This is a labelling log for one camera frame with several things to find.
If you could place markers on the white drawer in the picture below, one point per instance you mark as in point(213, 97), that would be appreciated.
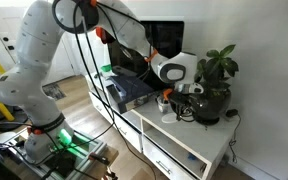
point(157, 156)
point(99, 106)
point(127, 133)

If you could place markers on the clear plastic bowl with label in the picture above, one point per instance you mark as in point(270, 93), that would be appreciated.
point(158, 104)

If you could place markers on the blue cardboard box lid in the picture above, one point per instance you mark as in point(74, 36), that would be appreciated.
point(134, 85)

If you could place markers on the white door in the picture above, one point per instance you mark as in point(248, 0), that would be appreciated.
point(0, 30)

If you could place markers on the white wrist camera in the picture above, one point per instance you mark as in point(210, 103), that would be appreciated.
point(192, 88)

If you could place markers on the white TV stand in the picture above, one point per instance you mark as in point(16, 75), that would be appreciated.
point(190, 133)

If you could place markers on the glossy black plant pot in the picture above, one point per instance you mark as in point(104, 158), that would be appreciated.
point(214, 105)

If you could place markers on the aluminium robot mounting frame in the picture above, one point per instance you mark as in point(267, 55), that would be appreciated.
point(84, 151)

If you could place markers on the small blue item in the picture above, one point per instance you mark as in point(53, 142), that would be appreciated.
point(192, 156)

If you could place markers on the clear round plastic lid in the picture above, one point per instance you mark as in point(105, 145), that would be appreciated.
point(169, 118)

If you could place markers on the patterned door mat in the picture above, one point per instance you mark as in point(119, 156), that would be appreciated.
point(54, 90)

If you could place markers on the black flat screen TV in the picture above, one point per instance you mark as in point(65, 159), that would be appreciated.
point(164, 36)

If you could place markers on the yellow metal stand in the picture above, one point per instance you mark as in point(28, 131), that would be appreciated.
point(0, 105)

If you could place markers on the green leafy plant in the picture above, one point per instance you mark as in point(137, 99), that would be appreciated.
point(217, 66)

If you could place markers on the green plastic box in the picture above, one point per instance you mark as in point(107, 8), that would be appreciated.
point(106, 68)

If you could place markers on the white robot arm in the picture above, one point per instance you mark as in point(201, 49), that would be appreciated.
point(34, 50)

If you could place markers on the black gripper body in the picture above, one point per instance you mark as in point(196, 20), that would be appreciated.
point(179, 99)

